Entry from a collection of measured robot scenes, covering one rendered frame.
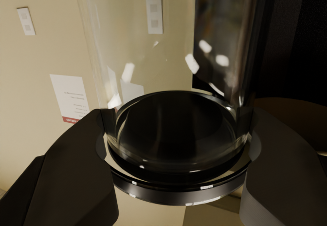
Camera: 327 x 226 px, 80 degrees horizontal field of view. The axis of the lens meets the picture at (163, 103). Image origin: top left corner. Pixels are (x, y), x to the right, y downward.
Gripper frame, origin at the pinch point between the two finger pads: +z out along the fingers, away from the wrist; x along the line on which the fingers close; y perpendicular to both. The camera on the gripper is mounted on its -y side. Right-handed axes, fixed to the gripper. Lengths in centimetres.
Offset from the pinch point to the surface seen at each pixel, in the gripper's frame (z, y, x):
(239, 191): 9.3, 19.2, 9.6
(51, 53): 80, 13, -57
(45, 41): 81, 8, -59
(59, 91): 79, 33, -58
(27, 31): 83, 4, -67
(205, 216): 7.0, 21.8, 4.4
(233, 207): 7.5, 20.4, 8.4
